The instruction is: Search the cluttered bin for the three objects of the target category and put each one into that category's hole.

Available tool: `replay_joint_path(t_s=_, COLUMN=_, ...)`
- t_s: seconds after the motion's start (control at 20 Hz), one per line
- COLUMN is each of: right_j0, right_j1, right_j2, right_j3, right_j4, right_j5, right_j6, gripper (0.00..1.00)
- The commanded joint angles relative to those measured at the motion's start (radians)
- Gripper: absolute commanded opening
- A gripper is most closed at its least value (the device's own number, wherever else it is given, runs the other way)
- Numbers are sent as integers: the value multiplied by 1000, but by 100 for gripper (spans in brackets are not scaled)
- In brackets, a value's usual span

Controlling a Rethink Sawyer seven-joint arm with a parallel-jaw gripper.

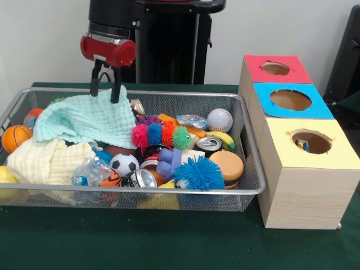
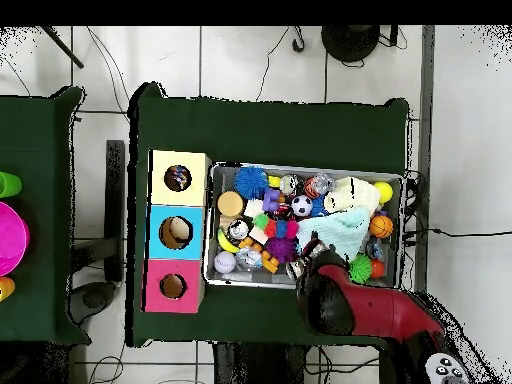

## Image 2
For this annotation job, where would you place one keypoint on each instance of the mint knitted cloth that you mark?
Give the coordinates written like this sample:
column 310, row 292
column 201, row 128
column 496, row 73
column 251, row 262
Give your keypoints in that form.
column 340, row 230

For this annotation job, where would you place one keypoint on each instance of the cream knitted cloth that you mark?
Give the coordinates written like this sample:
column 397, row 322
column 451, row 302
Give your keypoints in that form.
column 348, row 194

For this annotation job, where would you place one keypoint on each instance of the blue spiky rubber ball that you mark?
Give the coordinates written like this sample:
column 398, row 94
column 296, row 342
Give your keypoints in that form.
column 251, row 182

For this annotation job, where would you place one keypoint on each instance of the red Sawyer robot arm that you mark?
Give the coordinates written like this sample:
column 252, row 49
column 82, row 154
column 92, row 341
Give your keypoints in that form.
column 372, row 308

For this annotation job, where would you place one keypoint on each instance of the wooden three-hole sorting box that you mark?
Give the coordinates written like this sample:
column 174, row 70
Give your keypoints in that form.
column 188, row 192

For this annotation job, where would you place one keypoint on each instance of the purple spiky ball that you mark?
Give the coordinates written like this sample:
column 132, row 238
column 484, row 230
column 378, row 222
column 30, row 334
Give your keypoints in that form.
column 280, row 248

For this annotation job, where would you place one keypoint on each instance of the multicolour spiky caterpillar toy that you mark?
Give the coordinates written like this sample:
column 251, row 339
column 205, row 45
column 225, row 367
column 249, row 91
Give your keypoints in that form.
column 280, row 228

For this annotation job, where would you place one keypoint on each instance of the small soccer ball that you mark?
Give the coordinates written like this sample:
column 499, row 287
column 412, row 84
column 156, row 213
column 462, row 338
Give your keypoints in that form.
column 302, row 205

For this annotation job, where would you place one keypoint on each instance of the large green spiky ball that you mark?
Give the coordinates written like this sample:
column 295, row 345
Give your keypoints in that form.
column 360, row 268

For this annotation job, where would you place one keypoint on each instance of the pale wooden block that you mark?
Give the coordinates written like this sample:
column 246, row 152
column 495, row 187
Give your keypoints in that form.
column 258, row 235

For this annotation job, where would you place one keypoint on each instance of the orange basketball toy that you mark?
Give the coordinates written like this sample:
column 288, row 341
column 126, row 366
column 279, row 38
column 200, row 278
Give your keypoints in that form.
column 380, row 226

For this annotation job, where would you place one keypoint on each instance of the yellow banana toy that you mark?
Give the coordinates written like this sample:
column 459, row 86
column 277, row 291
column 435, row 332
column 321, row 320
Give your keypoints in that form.
column 226, row 242

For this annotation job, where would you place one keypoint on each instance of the yellow plastic ball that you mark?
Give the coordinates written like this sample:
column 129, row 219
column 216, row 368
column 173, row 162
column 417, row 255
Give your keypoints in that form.
column 384, row 192

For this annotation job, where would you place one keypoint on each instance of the white baseball toy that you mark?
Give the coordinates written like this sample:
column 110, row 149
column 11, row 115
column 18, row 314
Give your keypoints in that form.
column 224, row 262

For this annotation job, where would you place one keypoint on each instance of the toy burger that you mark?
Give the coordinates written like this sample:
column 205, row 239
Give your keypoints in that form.
column 230, row 204

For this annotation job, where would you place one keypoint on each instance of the dark green tablecloth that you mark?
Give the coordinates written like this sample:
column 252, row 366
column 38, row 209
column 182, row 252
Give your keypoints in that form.
column 32, row 240
column 280, row 132

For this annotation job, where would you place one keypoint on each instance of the black stand bar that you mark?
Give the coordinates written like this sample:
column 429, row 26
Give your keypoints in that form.
column 114, row 200

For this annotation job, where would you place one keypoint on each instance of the black round stand base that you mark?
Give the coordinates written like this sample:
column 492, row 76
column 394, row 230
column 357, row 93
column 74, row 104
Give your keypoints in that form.
column 350, row 42

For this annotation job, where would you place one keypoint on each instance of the grey round base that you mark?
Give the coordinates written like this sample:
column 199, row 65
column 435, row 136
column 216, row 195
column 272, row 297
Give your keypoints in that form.
column 94, row 300

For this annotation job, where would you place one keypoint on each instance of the pink plastic bowl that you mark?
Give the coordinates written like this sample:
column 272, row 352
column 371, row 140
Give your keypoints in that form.
column 10, row 238

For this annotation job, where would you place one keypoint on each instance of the orange plastic toy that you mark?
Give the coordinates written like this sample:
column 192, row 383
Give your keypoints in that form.
column 4, row 288

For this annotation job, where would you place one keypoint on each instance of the green plastic cup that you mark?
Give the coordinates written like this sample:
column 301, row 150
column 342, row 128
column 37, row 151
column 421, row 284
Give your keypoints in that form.
column 8, row 184

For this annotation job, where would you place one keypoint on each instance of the black rod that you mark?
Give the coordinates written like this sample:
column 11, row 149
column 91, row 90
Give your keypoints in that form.
column 62, row 46

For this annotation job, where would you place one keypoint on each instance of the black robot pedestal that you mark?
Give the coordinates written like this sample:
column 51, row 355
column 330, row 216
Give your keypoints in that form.
column 256, row 368

